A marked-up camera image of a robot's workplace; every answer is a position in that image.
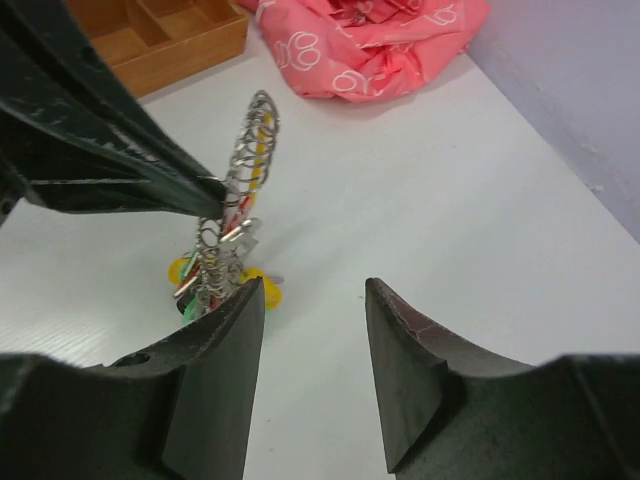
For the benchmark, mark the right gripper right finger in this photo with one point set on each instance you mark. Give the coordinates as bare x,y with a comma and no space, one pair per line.
415,363

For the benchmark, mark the wooden compartment tray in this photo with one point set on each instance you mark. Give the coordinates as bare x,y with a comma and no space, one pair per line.
152,44

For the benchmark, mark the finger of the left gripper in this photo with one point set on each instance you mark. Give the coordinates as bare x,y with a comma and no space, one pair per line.
73,139

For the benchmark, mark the crumpled pink cloth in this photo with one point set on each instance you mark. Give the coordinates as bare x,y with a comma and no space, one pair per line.
365,51

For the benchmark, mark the keyring bunch with colourful tags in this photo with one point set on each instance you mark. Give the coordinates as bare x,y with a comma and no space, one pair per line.
215,267

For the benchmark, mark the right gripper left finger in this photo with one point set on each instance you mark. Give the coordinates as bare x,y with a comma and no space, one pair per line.
205,376

